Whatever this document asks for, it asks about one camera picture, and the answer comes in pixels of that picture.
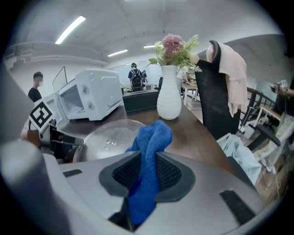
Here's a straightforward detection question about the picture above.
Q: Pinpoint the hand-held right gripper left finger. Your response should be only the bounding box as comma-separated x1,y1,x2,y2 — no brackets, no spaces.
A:
42,150,142,220

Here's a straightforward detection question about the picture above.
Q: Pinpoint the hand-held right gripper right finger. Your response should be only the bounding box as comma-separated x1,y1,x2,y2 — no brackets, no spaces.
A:
138,151,265,235

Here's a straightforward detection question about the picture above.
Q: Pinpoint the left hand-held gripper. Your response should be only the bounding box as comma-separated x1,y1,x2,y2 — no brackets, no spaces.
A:
27,100,84,159

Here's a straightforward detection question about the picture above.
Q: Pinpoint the clear glass plate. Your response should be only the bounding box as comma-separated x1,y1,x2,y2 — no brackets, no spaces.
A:
73,118,147,163

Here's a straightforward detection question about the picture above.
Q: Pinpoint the blue cloth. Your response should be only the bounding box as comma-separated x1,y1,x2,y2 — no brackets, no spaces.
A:
125,120,173,225

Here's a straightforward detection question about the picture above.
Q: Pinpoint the white microwave oven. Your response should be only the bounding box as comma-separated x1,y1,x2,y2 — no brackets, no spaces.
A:
39,68,125,129

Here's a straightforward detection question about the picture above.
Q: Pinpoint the light blue garment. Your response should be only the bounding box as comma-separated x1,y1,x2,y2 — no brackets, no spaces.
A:
217,132,263,185

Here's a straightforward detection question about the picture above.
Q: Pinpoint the black framed standing whiteboard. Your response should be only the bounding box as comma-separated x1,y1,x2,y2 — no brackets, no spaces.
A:
52,66,77,93

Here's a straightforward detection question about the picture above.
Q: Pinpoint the white waste bin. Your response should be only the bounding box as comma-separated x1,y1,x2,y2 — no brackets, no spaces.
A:
243,123,256,139

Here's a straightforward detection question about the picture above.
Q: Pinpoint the black mesh office chair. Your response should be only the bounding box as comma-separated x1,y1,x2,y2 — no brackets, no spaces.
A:
194,39,282,191

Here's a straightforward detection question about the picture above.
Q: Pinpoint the black metal railing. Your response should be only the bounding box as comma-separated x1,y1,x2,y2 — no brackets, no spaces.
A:
247,87,277,120

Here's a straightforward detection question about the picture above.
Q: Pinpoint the black swivel chair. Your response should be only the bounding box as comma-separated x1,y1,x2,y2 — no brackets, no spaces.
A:
154,77,164,91

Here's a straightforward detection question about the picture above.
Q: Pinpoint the pale pink garment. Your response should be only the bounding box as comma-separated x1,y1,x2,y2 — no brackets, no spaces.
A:
206,43,249,118

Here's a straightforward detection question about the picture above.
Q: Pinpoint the artificial flower bouquet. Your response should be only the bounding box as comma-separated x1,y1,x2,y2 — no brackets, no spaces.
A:
148,33,203,73

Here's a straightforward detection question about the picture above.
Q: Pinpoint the large wall whiteboard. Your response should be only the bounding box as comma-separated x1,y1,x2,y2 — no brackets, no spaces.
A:
107,64,164,90

